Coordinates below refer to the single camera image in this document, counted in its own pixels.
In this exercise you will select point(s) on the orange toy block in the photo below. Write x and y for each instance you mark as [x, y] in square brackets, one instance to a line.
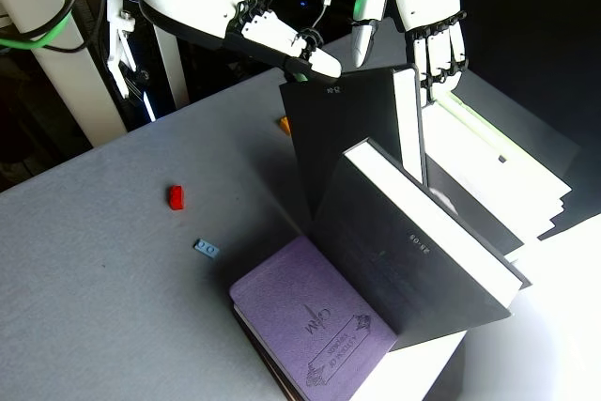
[285, 124]

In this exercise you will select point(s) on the black book marked 25-01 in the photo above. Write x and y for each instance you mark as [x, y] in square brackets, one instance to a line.
[338, 138]

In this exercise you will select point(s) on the dark grey book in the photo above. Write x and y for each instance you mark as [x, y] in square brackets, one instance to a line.
[469, 213]

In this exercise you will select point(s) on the red toy block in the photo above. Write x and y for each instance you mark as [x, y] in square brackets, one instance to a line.
[176, 197]

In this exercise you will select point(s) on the white stand column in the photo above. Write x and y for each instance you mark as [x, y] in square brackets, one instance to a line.
[56, 72]

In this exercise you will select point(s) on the purple book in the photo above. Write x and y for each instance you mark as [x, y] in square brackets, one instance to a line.
[305, 316]

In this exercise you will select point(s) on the white post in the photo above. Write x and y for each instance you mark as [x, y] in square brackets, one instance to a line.
[170, 67]

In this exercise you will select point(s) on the light blue toy block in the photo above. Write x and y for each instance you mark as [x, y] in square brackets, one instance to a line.
[206, 248]

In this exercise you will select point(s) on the black book marked 25-05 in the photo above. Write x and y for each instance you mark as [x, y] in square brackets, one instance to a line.
[399, 255]

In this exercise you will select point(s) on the grey table cloth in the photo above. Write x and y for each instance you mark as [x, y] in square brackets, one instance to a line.
[117, 288]

